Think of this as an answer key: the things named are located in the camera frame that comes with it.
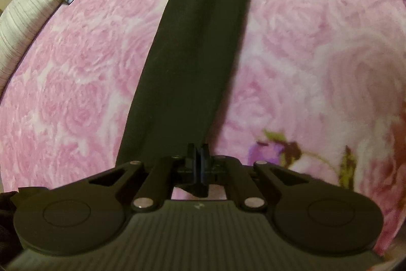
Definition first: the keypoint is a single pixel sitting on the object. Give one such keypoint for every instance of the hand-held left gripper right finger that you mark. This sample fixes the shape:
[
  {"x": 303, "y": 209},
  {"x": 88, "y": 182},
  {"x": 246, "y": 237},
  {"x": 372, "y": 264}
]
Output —
[{"x": 204, "y": 169}]

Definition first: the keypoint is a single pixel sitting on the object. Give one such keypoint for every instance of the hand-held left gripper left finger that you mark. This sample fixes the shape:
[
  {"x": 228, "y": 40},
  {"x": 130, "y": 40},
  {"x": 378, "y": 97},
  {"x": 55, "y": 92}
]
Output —
[{"x": 192, "y": 166}]

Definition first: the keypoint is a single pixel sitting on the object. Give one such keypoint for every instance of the dark green long-sleeve shirt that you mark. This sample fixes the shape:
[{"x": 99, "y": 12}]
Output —
[{"x": 190, "y": 52}]

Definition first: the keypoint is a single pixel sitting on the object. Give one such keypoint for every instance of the pink rose blanket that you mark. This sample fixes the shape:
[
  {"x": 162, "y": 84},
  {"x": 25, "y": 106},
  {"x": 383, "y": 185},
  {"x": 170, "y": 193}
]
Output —
[{"x": 79, "y": 83}]

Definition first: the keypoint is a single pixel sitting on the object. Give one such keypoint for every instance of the white ribbed quilt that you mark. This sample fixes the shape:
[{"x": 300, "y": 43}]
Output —
[{"x": 31, "y": 4}]

